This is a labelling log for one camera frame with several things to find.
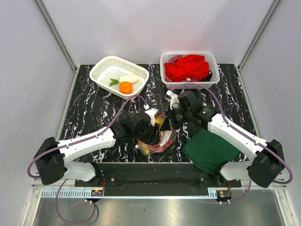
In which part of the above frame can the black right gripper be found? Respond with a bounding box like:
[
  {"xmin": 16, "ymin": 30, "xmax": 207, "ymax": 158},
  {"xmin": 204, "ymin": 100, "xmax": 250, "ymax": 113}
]
[{"xmin": 160, "ymin": 106, "xmax": 192, "ymax": 131}]

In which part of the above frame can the clear zip top bag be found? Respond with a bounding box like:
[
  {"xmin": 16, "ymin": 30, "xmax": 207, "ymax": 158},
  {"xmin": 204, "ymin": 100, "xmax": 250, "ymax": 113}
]
[{"xmin": 135, "ymin": 113, "xmax": 176, "ymax": 156}]

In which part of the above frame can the orange fake fruit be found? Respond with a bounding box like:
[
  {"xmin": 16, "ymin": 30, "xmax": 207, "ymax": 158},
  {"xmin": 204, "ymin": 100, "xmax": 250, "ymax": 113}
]
[{"xmin": 119, "ymin": 81, "xmax": 133, "ymax": 95}]

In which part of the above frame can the pale cream fake food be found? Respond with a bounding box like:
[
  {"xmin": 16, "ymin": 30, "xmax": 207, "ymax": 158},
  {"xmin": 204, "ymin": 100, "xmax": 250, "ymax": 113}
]
[{"xmin": 110, "ymin": 75, "xmax": 138, "ymax": 86}]

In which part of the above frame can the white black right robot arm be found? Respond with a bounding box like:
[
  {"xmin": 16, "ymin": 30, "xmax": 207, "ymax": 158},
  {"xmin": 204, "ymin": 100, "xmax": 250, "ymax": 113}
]
[{"xmin": 166, "ymin": 90, "xmax": 285, "ymax": 188}]

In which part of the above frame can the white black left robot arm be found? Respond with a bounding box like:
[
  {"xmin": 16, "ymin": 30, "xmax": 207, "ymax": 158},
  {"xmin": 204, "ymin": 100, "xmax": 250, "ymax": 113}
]
[{"xmin": 34, "ymin": 108, "xmax": 159, "ymax": 186}]

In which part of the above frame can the yellow fake banana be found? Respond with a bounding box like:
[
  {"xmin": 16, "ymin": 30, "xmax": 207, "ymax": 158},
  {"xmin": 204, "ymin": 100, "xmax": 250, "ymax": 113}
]
[{"xmin": 144, "ymin": 119, "xmax": 163, "ymax": 155}]

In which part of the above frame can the folded green cloth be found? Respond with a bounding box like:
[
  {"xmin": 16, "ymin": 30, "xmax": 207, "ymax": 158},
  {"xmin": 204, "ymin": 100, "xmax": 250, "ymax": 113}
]
[{"xmin": 183, "ymin": 129, "xmax": 240, "ymax": 174}]

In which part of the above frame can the red cloth in basket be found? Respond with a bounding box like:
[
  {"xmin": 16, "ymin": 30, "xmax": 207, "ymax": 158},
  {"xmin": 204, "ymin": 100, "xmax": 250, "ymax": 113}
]
[{"xmin": 164, "ymin": 54, "xmax": 212, "ymax": 82}]

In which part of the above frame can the white oval perforated basket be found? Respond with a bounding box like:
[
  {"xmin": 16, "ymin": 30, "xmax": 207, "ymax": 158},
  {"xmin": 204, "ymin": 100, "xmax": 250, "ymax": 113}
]
[{"xmin": 89, "ymin": 56, "xmax": 149, "ymax": 100}]

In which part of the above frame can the white rectangular slotted basket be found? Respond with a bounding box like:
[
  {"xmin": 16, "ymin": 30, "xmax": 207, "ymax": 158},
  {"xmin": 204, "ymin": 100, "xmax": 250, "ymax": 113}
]
[{"xmin": 160, "ymin": 51, "xmax": 220, "ymax": 89}]

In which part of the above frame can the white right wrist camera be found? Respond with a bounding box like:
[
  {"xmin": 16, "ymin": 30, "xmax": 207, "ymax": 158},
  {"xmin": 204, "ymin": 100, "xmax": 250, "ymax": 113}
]
[{"xmin": 165, "ymin": 90, "xmax": 180, "ymax": 110}]

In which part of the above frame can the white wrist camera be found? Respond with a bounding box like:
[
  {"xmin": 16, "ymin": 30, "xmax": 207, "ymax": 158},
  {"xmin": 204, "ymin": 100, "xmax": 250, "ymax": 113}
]
[
  {"xmin": 143, "ymin": 104, "xmax": 159, "ymax": 126},
  {"xmin": 165, "ymin": 90, "xmax": 180, "ymax": 110}
]

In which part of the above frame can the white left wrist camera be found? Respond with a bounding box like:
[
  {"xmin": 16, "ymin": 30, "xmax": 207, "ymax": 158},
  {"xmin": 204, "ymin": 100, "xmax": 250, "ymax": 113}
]
[{"xmin": 143, "ymin": 104, "xmax": 159, "ymax": 126}]

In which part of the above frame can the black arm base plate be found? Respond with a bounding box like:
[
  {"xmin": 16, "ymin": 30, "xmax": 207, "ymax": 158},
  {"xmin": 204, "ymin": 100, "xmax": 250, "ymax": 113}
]
[{"xmin": 74, "ymin": 161, "xmax": 242, "ymax": 197}]

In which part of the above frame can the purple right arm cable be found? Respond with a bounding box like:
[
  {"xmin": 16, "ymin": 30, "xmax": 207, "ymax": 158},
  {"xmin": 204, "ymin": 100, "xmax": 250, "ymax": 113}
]
[{"xmin": 170, "ymin": 83, "xmax": 294, "ymax": 204}]

